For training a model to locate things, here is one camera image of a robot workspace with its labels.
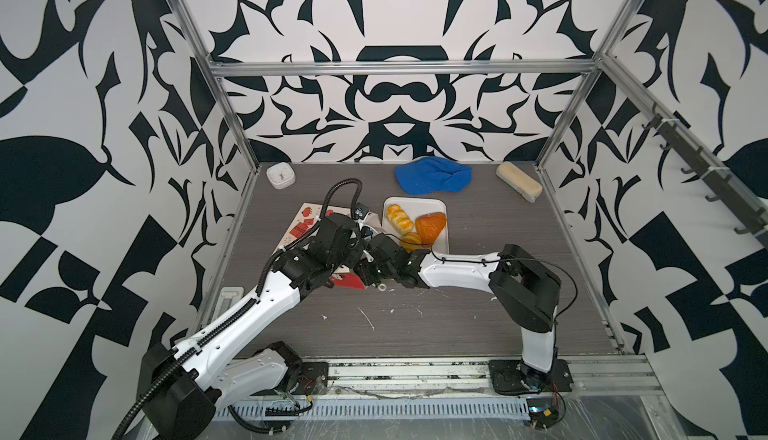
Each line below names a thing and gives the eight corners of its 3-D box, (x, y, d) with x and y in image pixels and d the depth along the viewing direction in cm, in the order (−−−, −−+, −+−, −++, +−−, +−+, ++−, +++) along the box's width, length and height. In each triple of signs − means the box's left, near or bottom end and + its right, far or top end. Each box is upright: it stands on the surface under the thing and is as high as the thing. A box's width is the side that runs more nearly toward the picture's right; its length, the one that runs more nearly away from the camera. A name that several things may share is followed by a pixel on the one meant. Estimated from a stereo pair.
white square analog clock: (275, 192, 113) (272, 185, 110) (265, 176, 118) (262, 169, 115) (299, 181, 116) (296, 174, 113) (288, 166, 121) (286, 159, 118)
